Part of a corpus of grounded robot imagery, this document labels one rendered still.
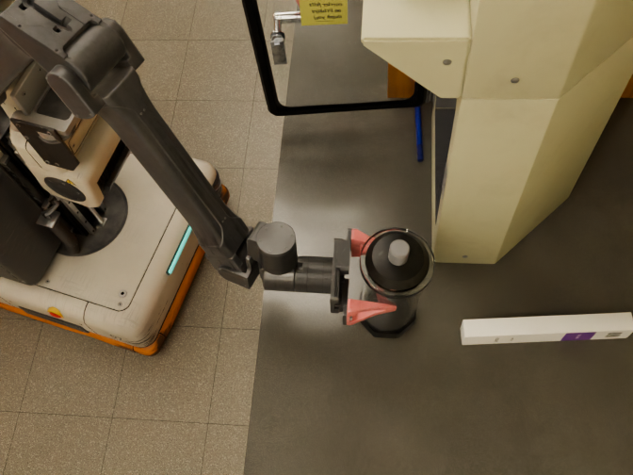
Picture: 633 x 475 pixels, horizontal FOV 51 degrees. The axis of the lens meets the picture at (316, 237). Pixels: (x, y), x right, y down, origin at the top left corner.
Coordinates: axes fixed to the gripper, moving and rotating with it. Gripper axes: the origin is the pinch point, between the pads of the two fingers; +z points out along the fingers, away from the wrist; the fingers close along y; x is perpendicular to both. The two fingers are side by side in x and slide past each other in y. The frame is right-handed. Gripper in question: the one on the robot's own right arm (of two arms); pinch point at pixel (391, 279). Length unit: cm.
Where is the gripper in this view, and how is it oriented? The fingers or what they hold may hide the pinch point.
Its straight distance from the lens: 103.5
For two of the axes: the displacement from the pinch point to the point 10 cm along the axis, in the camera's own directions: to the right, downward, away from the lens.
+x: 0.4, 4.2, 9.0
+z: 10.0, 0.6, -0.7
